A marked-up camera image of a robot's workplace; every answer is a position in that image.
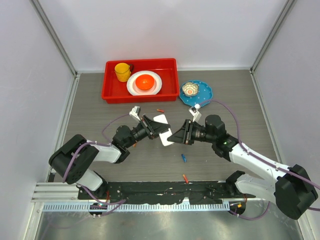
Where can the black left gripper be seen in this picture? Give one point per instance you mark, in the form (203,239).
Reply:
(154,128)

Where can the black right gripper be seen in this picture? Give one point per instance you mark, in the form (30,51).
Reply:
(184,135)

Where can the white battery cover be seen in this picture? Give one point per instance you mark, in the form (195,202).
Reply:
(164,139)

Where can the red orange AAA battery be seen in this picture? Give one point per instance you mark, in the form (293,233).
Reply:
(185,179)

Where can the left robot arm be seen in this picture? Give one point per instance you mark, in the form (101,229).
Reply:
(72,161)

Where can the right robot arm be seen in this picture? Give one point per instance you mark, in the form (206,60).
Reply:
(289,188)

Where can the blue AAA battery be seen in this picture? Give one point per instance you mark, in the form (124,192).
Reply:
(183,158)

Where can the white plate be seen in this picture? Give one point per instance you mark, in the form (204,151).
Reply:
(133,90)

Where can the orange bowl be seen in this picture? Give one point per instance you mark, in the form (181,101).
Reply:
(145,82)

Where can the blue polka dot plate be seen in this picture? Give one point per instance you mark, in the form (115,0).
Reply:
(203,97)

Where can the small patterned bowl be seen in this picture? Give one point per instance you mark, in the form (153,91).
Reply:
(190,89)

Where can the red plastic bin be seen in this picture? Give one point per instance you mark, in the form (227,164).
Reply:
(115,92)

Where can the yellow cup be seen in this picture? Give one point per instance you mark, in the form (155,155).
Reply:
(123,71)

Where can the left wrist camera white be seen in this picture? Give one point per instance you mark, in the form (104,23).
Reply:
(135,113)

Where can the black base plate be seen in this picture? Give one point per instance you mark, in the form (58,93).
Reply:
(164,192)

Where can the white cable duct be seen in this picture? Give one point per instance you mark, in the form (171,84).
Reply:
(90,206)

